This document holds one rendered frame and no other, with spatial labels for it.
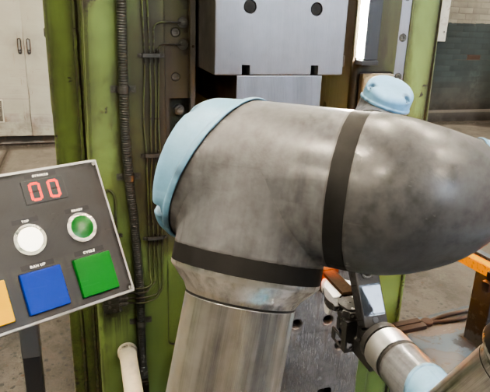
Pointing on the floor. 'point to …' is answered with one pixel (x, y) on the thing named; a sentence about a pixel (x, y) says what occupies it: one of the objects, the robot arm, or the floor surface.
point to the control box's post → (32, 358)
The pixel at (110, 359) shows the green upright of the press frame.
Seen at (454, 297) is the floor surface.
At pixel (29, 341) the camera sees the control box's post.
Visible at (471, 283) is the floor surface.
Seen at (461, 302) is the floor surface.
